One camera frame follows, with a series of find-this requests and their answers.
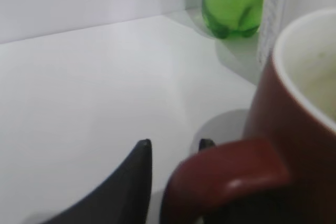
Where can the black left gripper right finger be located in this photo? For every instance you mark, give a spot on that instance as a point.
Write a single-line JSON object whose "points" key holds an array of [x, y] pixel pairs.
{"points": [[205, 143]]}

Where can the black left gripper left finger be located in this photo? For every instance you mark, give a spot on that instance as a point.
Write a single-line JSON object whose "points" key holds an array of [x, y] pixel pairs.
{"points": [[124, 197]]}

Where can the dark red ceramic mug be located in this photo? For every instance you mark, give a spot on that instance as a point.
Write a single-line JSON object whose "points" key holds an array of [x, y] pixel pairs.
{"points": [[288, 146]]}

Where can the green soda bottle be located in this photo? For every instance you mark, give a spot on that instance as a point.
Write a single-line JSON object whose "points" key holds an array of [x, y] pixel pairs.
{"points": [[232, 18]]}

